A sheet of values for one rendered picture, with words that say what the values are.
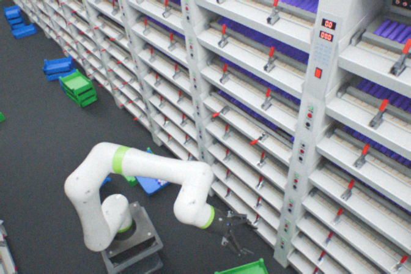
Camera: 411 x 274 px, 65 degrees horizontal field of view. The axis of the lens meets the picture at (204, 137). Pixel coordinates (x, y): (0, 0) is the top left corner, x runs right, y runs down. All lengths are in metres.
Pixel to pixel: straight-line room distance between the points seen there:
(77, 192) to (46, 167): 1.72
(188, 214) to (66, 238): 1.46
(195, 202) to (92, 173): 0.42
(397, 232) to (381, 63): 0.62
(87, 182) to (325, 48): 0.94
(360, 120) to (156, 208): 1.66
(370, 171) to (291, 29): 0.55
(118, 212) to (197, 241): 0.73
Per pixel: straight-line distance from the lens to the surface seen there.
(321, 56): 1.07
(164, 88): 2.19
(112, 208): 1.68
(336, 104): 1.15
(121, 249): 1.84
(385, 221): 1.35
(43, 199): 2.77
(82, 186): 1.29
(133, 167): 1.30
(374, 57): 1.03
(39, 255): 2.50
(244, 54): 1.37
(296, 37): 1.12
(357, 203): 1.36
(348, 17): 1.00
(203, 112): 1.80
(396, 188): 1.21
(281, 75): 1.25
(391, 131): 1.10
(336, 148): 1.26
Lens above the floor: 1.96
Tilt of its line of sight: 44 degrees down
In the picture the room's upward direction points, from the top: 5 degrees counter-clockwise
